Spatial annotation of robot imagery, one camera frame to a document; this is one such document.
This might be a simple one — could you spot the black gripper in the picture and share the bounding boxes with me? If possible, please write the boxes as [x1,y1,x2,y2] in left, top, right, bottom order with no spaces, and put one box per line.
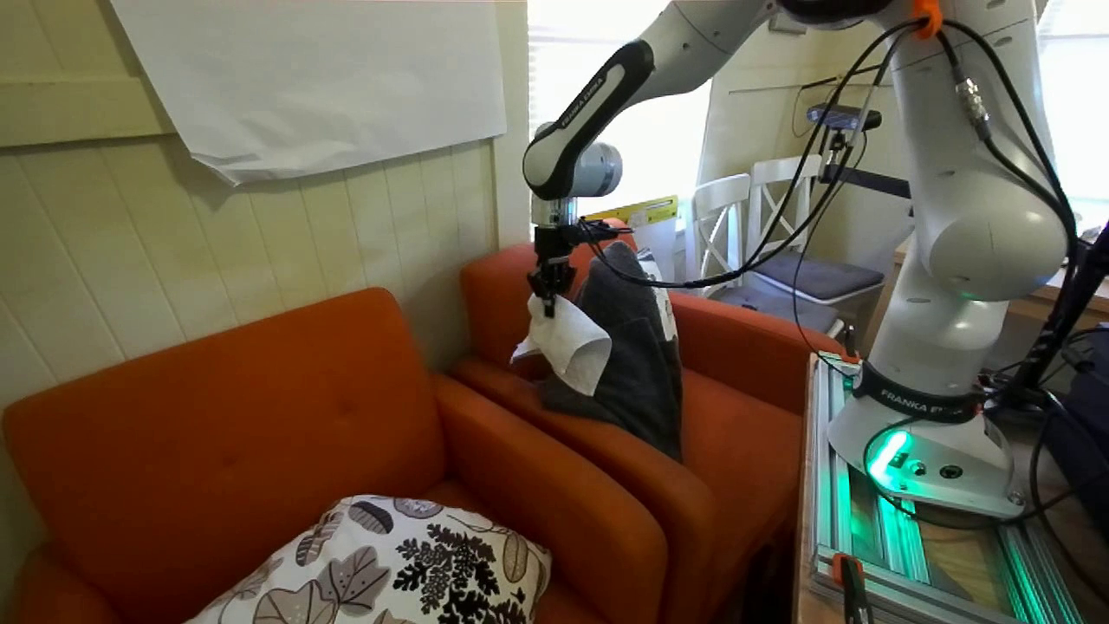
[522,235,577,321]

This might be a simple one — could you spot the white towel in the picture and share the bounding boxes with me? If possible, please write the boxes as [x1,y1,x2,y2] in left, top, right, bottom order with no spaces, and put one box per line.
[509,291,614,398]

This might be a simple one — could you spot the dark grey towel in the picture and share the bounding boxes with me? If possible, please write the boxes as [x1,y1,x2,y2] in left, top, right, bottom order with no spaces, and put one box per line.
[537,239,686,462]

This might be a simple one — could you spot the orange armchair with grey towel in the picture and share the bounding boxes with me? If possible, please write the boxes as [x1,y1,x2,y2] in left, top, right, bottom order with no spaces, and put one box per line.
[448,239,852,624]

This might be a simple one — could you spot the yellow strip at window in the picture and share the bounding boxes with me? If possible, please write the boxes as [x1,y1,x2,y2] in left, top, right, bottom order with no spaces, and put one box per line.
[600,192,686,233]

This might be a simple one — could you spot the white wooden chair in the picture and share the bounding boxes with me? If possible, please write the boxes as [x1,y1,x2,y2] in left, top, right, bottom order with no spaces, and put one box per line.
[745,152,886,313]
[689,169,754,300]

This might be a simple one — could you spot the white window blinds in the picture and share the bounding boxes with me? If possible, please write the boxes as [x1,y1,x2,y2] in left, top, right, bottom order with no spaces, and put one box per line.
[526,0,714,239]

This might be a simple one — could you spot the grey chair cushion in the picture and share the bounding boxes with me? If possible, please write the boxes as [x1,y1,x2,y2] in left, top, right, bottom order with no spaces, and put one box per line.
[740,248,886,309]

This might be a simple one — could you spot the leaf print pillow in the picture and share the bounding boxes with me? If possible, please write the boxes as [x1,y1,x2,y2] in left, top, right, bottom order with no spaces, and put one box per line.
[182,492,553,624]

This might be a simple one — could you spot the orange armchair with leaf pillow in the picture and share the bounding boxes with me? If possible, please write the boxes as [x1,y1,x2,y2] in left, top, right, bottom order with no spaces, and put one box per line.
[0,286,673,624]

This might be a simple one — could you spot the orange black tool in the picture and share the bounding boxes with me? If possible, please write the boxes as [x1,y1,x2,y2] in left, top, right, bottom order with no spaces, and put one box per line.
[828,552,875,624]

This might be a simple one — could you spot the black case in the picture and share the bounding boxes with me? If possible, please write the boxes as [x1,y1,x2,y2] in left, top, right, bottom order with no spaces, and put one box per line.
[1039,327,1109,533]

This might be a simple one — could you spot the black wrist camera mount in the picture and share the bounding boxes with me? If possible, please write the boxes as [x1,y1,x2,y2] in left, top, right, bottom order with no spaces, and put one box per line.
[531,213,635,254]

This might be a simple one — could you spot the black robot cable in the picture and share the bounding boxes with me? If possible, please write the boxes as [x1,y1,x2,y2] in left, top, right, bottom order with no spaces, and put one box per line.
[596,12,1086,291]

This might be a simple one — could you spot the black stereo camera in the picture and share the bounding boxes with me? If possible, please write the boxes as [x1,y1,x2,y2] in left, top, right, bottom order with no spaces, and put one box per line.
[803,100,886,136]

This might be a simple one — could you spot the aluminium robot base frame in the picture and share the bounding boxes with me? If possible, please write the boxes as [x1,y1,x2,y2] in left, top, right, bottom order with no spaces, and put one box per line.
[794,350,1109,624]

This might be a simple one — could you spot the orange cable clip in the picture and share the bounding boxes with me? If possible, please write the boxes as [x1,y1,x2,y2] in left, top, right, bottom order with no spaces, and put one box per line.
[906,0,948,36]

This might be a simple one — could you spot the thick black hose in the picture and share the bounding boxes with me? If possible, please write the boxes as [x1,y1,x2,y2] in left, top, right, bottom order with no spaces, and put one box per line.
[982,223,1109,406]

